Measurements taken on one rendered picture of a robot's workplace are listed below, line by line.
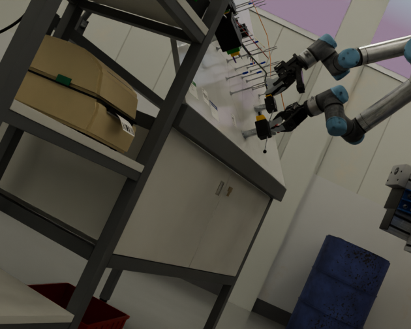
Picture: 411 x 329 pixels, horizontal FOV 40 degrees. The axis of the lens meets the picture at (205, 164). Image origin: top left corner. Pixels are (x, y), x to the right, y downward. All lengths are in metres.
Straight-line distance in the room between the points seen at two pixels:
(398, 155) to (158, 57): 2.29
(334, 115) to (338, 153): 2.94
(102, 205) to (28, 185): 0.27
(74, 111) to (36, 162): 0.49
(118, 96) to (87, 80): 0.10
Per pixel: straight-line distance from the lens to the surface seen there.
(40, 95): 1.41
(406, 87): 2.30
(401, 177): 2.37
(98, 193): 1.65
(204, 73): 1.86
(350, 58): 2.35
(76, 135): 1.24
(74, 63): 1.39
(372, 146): 5.25
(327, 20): 5.32
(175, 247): 1.96
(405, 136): 5.37
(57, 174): 1.74
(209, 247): 2.22
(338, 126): 2.20
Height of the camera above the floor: 0.62
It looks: 4 degrees up
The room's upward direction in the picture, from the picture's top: 25 degrees clockwise
